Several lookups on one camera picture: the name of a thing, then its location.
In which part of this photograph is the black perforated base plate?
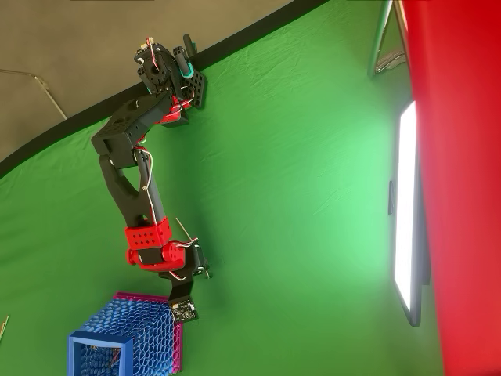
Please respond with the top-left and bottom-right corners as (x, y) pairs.
(183, 68), (209, 111)

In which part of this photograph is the thin floor cable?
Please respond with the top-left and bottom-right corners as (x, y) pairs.
(0, 69), (68, 120)

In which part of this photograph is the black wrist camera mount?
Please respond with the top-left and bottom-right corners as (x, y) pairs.
(168, 278), (200, 324)

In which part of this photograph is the red blurry object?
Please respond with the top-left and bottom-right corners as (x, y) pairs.
(398, 0), (501, 376)

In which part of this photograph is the black clamp with teal ring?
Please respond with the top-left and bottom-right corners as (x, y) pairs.
(171, 34), (196, 79)

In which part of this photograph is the green table cloth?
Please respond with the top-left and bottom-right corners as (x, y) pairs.
(0, 0), (445, 376)

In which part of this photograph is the blue and pink lattice basket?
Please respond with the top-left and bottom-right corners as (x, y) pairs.
(67, 291), (184, 376)

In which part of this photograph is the chrome tube stand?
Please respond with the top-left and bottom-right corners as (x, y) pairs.
(367, 0), (410, 79)

